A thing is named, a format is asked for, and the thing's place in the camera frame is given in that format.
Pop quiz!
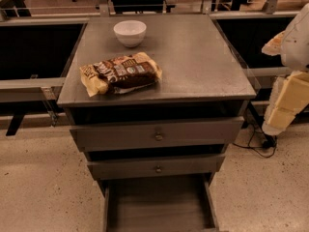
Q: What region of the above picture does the white ceramic bowl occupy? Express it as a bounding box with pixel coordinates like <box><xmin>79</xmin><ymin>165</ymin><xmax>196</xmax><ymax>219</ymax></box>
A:
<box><xmin>113</xmin><ymin>20</ymin><xmax>147</xmax><ymax>47</ymax></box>

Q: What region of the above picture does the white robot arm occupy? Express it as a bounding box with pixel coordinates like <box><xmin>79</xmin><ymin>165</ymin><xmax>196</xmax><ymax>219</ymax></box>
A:
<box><xmin>262</xmin><ymin>4</ymin><xmax>309</xmax><ymax>135</ymax></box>

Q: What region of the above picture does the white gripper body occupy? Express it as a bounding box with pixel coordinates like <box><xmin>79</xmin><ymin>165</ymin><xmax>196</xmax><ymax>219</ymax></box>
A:
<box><xmin>262</xmin><ymin>76</ymin><xmax>285</xmax><ymax>136</ymax></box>

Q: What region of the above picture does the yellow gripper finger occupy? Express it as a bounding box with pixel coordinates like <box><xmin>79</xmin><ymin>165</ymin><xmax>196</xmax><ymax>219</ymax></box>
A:
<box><xmin>262</xmin><ymin>31</ymin><xmax>284</xmax><ymax>56</ymax></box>
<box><xmin>268</xmin><ymin>71</ymin><xmax>309</xmax><ymax>131</ymax></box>

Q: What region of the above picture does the top grey drawer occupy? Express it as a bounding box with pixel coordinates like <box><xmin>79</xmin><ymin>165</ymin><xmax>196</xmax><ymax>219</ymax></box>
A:
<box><xmin>70</xmin><ymin>116</ymin><xmax>244</xmax><ymax>152</ymax></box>

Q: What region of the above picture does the open bottom grey drawer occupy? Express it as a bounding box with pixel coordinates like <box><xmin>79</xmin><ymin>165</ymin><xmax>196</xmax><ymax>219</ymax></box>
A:
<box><xmin>103</xmin><ymin>174</ymin><xmax>219</xmax><ymax>232</ymax></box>

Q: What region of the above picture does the middle grey drawer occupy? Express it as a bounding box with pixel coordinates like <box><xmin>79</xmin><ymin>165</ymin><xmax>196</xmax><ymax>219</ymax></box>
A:
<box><xmin>88</xmin><ymin>154</ymin><xmax>225</xmax><ymax>180</ymax></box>

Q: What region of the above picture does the grey drawer cabinet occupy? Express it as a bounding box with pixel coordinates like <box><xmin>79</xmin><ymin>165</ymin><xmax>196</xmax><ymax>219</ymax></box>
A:
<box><xmin>58</xmin><ymin>14</ymin><xmax>255</xmax><ymax>232</ymax></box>

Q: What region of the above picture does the black floor cable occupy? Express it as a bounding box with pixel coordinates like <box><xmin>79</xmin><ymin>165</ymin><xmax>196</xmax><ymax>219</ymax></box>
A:
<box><xmin>232</xmin><ymin>114</ymin><xmax>278</xmax><ymax>159</ymax></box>

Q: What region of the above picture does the brown chip bag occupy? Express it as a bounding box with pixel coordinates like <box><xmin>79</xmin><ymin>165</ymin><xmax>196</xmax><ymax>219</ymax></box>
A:
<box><xmin>79</xmin><ymin>52</ymin><xmax>162</xmax><ymax>97</ymax></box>

